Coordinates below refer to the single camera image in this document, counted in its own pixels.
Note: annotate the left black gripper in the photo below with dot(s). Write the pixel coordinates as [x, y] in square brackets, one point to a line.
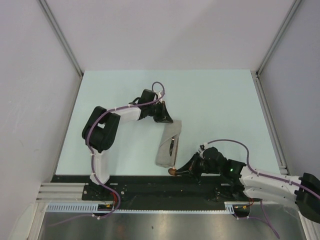
[164, 115]

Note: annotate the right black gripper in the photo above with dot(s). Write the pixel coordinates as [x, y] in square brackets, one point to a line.
[191, 165]

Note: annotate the silver knife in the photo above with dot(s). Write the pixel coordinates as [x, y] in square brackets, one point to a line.
[171, 147]

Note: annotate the grey cloth napkin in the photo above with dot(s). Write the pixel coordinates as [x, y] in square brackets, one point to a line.
[163, 158]

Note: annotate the brown wooden spoon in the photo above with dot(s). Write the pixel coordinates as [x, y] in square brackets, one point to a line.
[175, 160]

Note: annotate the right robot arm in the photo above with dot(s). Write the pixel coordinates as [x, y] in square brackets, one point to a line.
[300, 192]

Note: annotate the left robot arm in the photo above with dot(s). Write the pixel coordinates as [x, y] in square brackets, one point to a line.
[99, 133]

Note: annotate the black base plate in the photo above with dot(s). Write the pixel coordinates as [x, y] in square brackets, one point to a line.
[154, 190]

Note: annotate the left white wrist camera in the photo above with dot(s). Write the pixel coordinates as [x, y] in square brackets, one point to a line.
[159, 96]

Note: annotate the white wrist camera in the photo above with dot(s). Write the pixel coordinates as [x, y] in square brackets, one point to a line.
[159, 96]
[202, 148]

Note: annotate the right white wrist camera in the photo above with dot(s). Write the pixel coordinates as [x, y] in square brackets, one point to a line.
[202, 148]

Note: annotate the right aluminium frame post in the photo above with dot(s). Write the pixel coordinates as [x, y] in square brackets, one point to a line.
[279, 35]

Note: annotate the aluminium frame post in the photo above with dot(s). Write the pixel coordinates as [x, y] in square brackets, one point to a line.
[279, 35]
[49, 15]

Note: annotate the white slotted cable duct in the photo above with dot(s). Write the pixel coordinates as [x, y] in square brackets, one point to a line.
[103, 208]

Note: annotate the aluminium cross rail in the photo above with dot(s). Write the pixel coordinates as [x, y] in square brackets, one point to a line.
[60, 192]

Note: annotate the left aluminium frame post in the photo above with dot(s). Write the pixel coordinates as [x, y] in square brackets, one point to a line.
[49, 15]

